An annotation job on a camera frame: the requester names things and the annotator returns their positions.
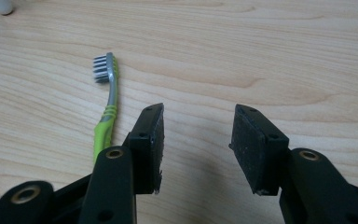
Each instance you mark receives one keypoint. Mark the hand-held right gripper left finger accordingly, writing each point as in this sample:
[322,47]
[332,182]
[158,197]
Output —
[146,149]

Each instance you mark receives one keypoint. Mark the green and grey toothbrush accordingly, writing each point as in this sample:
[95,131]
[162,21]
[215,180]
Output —
[112,93]

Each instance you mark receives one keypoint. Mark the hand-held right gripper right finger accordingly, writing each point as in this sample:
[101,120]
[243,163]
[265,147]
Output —
[258,152]

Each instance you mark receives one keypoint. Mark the white cup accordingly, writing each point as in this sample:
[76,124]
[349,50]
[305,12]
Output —
[0,6]

